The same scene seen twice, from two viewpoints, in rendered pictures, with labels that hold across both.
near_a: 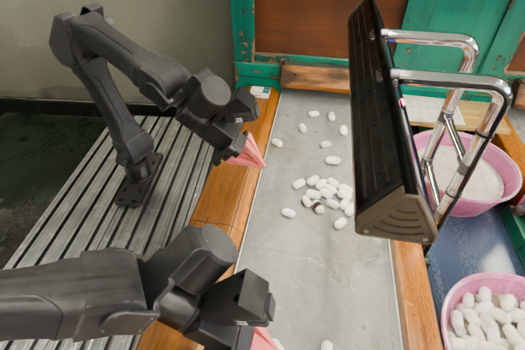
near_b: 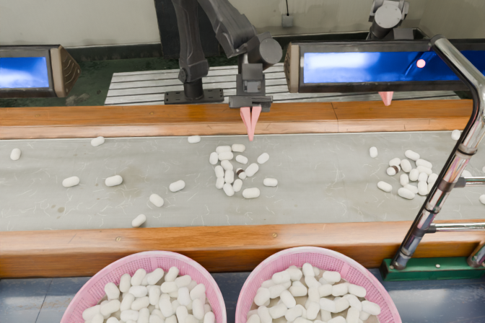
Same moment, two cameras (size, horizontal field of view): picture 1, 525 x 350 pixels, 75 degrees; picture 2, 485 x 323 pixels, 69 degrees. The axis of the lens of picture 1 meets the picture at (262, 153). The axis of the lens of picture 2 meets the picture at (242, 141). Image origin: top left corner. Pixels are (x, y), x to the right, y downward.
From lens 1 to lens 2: 0.62 m
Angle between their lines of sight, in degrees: 57
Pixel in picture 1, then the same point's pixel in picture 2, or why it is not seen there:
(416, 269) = (361, 235)
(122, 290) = (233, 29)
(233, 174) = (387, 112)
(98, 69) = not seen: outside the picture
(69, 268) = (234, 11)
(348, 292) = (320, 196)
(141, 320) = (229, 47)
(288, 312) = (289, 164)
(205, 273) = (253, 52)
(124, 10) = not seen: outside the picture
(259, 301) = (250, 75)
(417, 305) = (324, 232)
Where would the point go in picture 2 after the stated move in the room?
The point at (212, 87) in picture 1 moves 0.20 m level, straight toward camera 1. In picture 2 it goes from (387, 12) to (309, 26)
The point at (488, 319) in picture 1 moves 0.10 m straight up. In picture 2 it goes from (341, 300) to (354, 272)
